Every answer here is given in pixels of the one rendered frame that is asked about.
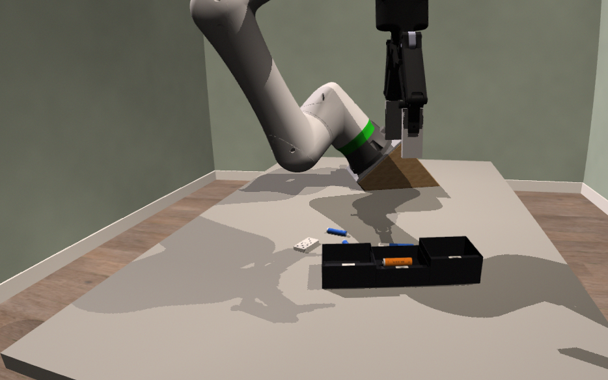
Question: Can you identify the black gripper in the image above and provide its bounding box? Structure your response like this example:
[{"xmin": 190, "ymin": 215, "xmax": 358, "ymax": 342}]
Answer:
[{"xmin": 376, "ymin": 0, "xmax": 428, "ymax": 158}]

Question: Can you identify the orange battery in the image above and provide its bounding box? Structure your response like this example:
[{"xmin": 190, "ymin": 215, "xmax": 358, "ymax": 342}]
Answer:
[{"xmin": 382, "ymin": 258, "xmax": 412, "ymax": 266}]

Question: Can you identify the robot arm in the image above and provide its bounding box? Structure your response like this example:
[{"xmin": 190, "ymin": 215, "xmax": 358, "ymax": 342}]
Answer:
[{"xmin": 190, "ymin": 0, "xmax": 391, "ymax": 173}]

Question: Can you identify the black rack of bins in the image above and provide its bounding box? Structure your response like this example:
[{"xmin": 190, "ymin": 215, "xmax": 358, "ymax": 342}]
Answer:
[{"xmin": 322, "ymin": 236, "xmax": 483, "ymax": 289}]

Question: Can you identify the white domino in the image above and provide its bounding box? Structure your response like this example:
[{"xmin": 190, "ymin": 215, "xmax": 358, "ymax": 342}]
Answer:
[{"xmin": 294, "ymin": 237, "xmax": 319, "ymax": 252}]

